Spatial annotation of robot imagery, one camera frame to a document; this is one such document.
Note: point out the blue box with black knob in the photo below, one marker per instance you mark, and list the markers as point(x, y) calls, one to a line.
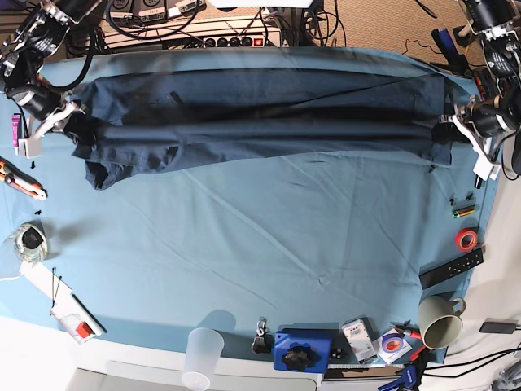
point(302, 350)

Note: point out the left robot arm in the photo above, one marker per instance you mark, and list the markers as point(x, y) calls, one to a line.
point(487, 49)

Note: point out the black remote control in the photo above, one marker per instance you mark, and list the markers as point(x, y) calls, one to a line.
point(448, 270)

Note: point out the white power strip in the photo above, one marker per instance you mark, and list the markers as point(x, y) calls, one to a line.
point(244, 31)

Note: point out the blue black clamp top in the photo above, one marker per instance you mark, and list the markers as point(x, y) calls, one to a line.
point(456, 62)

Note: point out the white paper strip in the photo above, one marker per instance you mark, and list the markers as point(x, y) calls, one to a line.
point(63, 300)

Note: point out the dark blue T-shirt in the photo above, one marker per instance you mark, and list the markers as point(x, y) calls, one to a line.
point(164, 122)

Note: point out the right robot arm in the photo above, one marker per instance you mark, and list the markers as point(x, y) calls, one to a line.
point(40, 35)

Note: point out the grey-green ceramic mug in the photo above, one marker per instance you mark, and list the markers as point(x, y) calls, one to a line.
point(439, 321)

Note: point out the white labelled packet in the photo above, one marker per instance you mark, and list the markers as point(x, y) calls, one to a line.
point(358, 338)

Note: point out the red tape roll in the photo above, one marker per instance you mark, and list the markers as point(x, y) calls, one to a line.
point(466, 239)

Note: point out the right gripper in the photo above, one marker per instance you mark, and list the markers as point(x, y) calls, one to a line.
point(55, 112)

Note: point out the blue clamp bottom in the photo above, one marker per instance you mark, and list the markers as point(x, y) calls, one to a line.
point(410, 377)

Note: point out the glass jar with black lid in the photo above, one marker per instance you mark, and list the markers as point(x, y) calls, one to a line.
point(28, 243)

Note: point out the light blue table cloth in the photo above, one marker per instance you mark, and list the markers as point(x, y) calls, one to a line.
point(306, 240)

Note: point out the translucent plastic cup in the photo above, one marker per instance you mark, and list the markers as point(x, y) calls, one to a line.
point(203, 351)

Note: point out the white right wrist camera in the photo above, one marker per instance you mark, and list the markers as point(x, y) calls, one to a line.
point(29, 148)

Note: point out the orange utility knife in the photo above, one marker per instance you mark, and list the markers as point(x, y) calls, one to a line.
point(15, 178)

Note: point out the white black marker pen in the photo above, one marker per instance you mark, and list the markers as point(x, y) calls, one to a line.
point(478, 182)

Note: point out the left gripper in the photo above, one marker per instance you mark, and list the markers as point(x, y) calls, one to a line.
point(489, 123)

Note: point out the AA battery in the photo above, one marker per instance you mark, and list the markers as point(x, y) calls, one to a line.
point(462, 212)

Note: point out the black power adapter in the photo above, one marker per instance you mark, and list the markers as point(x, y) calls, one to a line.
point(495, 327)

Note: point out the red handled pliers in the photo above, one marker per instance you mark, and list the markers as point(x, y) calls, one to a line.
point(407, 330)

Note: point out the pink glue tube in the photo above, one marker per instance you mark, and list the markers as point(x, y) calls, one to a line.
point(15, 131)

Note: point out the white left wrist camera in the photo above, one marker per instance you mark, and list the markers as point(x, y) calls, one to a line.
point(485, 169)

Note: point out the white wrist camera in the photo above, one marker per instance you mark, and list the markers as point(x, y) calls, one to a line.
point(29, 148)
point(485, 169)

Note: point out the orange black clamp tool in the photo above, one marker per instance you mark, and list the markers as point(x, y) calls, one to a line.
point(485, 82)

